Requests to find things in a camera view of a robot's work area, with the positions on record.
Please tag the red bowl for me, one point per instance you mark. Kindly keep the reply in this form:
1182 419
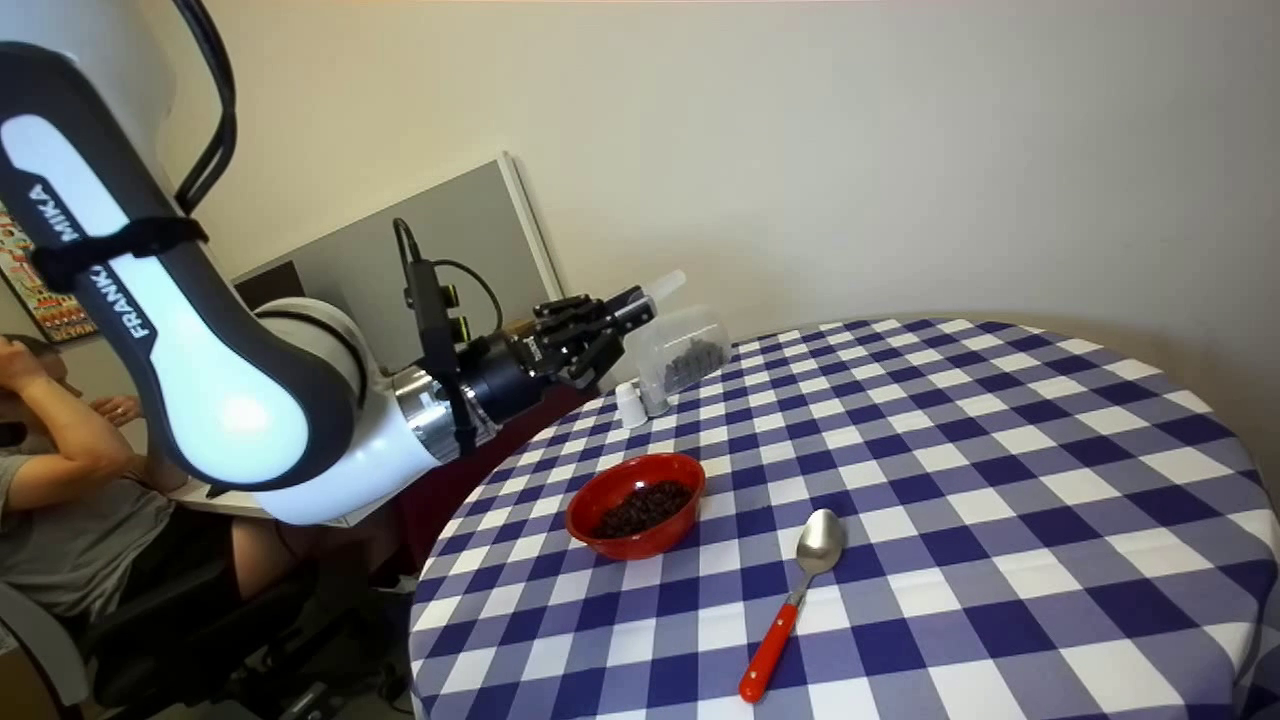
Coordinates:
613 485

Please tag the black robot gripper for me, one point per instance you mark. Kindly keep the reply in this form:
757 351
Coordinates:
579 340

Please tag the seated person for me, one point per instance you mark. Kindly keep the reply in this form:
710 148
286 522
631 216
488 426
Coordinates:
80 514

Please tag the coffee beans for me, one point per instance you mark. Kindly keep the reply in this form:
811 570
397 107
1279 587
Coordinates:
641 508

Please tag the red handled metal spoon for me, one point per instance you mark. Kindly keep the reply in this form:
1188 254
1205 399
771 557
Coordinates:
819 552

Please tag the clear plastic measuring jug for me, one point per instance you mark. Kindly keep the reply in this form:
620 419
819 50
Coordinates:
676 344

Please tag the grey partition board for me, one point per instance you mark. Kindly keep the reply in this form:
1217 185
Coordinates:
480 237

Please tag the blue white checkered tablecloth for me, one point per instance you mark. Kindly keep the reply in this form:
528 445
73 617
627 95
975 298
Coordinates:
1036 530

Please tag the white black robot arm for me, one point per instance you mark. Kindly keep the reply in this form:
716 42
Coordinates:
283 402

